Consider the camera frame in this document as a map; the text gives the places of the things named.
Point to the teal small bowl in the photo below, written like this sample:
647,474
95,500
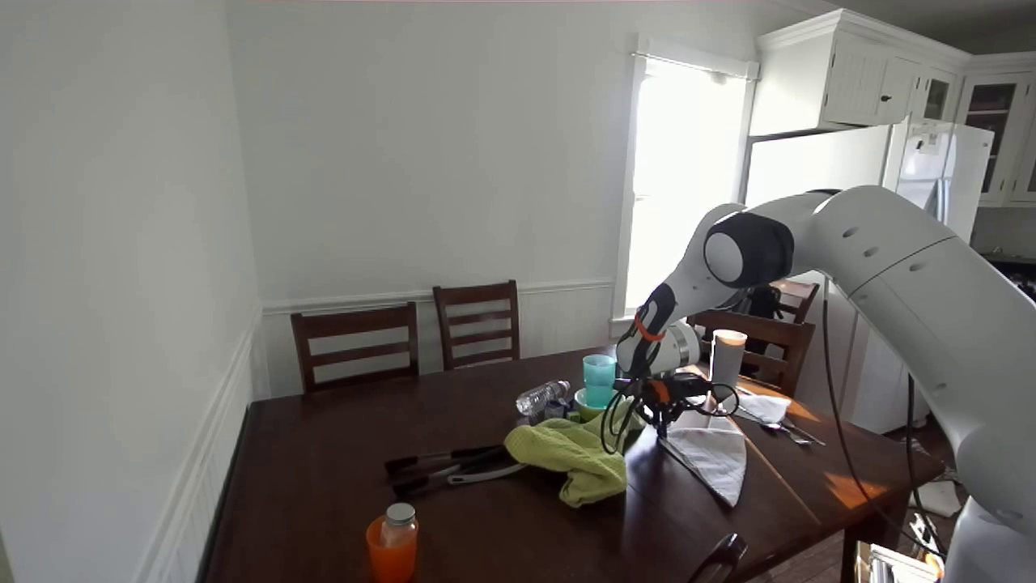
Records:
587,404

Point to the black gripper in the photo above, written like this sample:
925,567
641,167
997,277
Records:
664,392

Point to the teal plastic cup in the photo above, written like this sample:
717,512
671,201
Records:
599,374

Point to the white paper towel sheet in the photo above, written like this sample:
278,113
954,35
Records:
765,405

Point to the black bag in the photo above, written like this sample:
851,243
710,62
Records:
767,303

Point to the steel fork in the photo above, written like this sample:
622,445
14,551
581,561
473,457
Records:
779,431

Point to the large steel spoon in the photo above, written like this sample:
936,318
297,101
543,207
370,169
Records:
799,436

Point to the small steel dish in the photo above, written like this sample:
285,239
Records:
543,398

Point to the yellow green cloth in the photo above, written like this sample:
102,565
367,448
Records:
572,453

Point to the white refrigerator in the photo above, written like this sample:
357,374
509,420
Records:
861,157

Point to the white tall cabinet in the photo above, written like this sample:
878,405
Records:
851,67

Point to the white waffle towel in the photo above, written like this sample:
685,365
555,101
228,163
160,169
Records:
713,453

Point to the white glass door kitchen cabinets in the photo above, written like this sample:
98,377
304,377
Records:
997,131

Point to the orange bottle white cap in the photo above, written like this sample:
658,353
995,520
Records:
393,551

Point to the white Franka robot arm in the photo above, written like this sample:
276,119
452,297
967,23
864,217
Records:
917,303

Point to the bright window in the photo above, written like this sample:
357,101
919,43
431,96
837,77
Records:
685,163

